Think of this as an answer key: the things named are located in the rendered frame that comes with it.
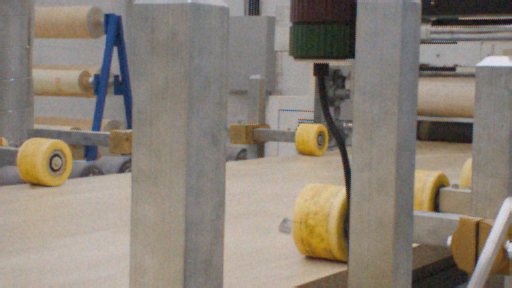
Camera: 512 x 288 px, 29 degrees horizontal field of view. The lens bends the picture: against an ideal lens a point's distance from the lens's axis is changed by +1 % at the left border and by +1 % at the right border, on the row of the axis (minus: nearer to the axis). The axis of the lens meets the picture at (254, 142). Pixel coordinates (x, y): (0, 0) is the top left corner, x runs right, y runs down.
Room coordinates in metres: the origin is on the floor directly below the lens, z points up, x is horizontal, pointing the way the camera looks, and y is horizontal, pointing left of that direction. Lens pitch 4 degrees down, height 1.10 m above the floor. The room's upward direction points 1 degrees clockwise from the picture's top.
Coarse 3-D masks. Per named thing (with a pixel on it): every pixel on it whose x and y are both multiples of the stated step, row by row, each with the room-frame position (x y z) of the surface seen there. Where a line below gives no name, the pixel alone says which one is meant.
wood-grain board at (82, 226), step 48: (432, 144) 3.05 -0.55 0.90; (0, 192) 1.58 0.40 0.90; (48, 192) 1.59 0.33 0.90; (96, 192) 1.60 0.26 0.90; (240, 192) 1.65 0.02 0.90; (288, 192) 1.67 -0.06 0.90; (0, 240) 1.13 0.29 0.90; (48, 240) 1.14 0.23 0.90; (96, 240) 1.14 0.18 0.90; (240, 240) 1.16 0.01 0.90; (288, 240) 1.17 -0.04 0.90
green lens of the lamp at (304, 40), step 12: (300, 36) 0.72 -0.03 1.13; (312, 36) 0.71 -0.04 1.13; (324, 36) 0.71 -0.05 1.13; (336, 36) 0.71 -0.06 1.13; (348, 36) 0.71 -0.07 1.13; (300, 48) 0.72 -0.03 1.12; (312, 48) 0.71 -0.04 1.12; (324, 48) 0.71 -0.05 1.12; (336, 48) 0.71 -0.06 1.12; (348, 48) 0.71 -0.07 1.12
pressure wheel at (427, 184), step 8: (416, 176) 1.25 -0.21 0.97; (424, 176) 1.25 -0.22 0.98; (432, 176) 1.24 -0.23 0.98; (440, 176) 1.25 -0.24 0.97; (416, 184) 1.24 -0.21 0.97; (424, 184) 1.24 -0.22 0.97; (432, 184) 1.24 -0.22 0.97; (440, 184) 1.26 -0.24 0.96; (448, 184) 1.28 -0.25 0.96; (416, 192) 1.24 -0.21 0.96; (424, 192) 1.23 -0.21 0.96; (432, 192) 1.23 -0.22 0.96; (416, 200) 1.23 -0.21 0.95; (424, 200) 1.23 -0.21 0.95; (432, 200) 1.23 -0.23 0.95; (416, 208) 1.23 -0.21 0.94; (424, 208) 1.23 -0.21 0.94; (432, 208) 1.24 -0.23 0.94
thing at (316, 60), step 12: (300, 24) 0.72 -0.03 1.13; (312, 24) 0.72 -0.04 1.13; (324, 24) 0.71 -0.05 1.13; (336, 24) 0.71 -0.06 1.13; (348, 24) 0.71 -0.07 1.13; (300, 60) 0.73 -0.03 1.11; (312, 60) 0.73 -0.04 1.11; (324, 60) 0.72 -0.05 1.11; (336, 60) 0.72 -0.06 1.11; (348, 60) 0.71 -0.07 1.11; (324, 72) 0.74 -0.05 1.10; (324, 84) 0.74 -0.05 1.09; (324, 96) 0.74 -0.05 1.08; (324, 108) 0.74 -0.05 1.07; (336, 132) 0.73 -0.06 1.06; (348, 156) 0.73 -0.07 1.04; (348, 168) 0.72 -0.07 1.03; (348, 180) 0.72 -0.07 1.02; (348, 192) 0.72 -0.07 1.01; (348, 204) 0.72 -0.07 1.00; (348, 216) 0.72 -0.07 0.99; (348, 228) 0.72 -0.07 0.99; (348, 240) 0.72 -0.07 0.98; (348, 252) 0.72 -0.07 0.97; (348, 264) 0.72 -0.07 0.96
